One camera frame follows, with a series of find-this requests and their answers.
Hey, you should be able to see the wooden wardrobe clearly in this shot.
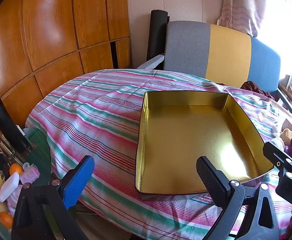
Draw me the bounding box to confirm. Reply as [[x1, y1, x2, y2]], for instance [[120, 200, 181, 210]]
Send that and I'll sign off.
[[0, 0, 133, 155]]

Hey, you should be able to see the pink hair roller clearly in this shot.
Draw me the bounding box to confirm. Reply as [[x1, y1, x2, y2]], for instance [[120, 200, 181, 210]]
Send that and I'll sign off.
[[20, 162, 40, 184]]

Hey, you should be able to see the gold tin box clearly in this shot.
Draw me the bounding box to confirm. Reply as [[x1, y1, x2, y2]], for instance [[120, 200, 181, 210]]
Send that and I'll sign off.
[[135, 91, 275, 202]]

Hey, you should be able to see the dark red cloth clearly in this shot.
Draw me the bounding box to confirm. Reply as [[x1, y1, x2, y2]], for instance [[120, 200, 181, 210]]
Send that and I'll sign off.
[[241, 81, 277, 100]]

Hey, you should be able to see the striped pink green cloth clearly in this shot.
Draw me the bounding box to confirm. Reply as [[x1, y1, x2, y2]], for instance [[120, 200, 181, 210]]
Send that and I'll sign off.
[[25, 69, 292, 240]]

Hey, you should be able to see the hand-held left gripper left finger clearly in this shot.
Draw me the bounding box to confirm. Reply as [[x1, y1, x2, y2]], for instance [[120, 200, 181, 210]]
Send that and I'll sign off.
[[11, 155, 95, 240]]

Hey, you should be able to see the black rolled mat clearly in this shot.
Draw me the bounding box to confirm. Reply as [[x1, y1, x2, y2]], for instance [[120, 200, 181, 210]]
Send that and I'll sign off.
[[146, 9, 171, 62]]

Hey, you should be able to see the grey yellow blue chair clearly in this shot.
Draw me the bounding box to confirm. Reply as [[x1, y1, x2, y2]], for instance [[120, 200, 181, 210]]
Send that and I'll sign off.
[[136, 21, 292, 118]]

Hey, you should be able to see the yellow sponge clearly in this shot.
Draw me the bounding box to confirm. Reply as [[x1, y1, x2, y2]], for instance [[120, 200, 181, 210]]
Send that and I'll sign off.
[[280, 128, 292, 141]]

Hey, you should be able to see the black flat case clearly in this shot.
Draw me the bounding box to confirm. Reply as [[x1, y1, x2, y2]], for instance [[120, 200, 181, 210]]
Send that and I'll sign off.
[[0, 93, 33, 154]]

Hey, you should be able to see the pink patterned curtain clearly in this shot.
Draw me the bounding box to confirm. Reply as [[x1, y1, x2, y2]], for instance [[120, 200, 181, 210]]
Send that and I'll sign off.
[[216, 0, 266, 37]]

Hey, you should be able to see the green glass side table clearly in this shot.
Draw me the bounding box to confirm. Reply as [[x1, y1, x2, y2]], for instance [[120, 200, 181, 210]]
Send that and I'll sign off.
[[0, 127, 61, 240]]

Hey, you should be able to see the orange fruit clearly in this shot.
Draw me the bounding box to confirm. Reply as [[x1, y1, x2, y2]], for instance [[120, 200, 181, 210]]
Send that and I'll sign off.
[[0, 212, 13, 229], [9, 163, 23, 175]]

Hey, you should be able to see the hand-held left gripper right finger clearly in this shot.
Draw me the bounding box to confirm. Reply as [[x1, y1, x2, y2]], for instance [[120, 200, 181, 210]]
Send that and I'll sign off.
[[196, 156, 280, 240]]

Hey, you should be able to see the gold glass bottle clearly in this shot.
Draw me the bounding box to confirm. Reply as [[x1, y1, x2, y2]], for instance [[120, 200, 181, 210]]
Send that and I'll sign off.
[[0, 134, 20, 165]]

